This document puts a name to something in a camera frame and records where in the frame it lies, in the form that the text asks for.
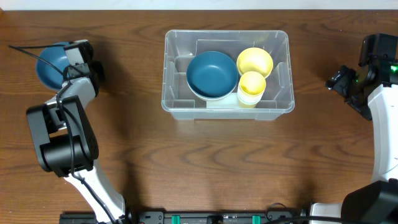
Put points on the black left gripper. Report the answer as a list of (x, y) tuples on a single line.
[(94, 72)]

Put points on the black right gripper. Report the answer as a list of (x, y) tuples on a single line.
[(344, 84)]

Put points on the dark blue bowl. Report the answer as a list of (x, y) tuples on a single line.
[(48, 75), (212, 74)]

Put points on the yellow plastic cup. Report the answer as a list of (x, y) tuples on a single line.
[(252, 83), (243, 105)]

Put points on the large cream bowl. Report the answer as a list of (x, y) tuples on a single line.
[(205, 98)]

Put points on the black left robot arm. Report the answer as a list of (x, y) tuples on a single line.
[(63, 138)]

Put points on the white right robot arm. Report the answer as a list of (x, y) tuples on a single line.
[(371, 90)]

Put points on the clear plastic storage container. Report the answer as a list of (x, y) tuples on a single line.
[(181, 46)]

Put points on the black mounting rail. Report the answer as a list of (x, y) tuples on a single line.
[(159, 217)]

